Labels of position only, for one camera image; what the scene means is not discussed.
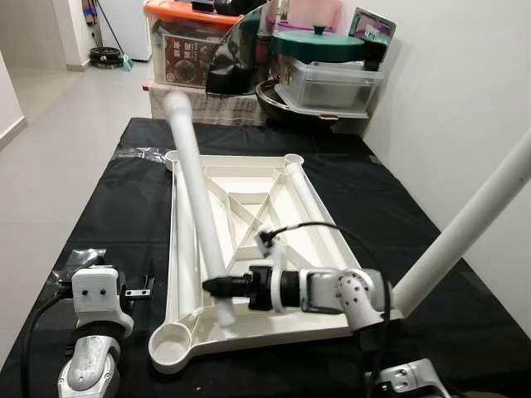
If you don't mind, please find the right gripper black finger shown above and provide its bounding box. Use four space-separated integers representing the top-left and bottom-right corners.
202 278 244 300

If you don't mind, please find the white plastic table top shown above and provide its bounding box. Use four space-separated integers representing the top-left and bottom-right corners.
148 152 405 376

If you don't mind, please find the black tablecloth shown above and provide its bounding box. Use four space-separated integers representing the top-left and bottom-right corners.
0 116 531 398

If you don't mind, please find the black wok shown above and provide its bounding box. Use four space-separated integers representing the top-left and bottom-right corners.
255 79 376 127

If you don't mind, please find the patterned beige cloth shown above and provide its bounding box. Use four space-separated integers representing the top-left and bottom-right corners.
147 83 268 127

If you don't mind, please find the clear plastic container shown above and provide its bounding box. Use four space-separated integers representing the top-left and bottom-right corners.
277 56 388 119

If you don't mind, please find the broom with teal head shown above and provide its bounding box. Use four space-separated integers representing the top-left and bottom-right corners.
90 0 135 72

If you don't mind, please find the black shiny bag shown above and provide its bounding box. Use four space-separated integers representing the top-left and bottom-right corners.
205 0 276 97

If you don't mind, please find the storage box with orange lid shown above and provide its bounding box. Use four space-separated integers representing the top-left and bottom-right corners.
143 0 251 90

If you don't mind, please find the green pot lid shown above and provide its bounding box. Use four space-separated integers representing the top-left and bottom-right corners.
270 25 368 65

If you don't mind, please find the pink plastic box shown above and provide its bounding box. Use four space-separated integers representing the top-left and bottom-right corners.
280 0 347 36

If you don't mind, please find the dark framed picture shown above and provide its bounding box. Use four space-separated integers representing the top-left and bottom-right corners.
347 7 398 72

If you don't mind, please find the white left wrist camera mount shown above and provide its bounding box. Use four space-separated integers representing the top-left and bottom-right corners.
71 265 135 337

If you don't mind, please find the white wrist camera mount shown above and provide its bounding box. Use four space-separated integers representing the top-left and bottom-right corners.
256 226 288 314
71 265 135 337

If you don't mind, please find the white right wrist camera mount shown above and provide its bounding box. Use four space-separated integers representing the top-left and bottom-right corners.
256 226 288 314

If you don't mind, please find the coiled black cable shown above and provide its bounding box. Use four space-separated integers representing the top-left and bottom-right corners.
89 47 127 70

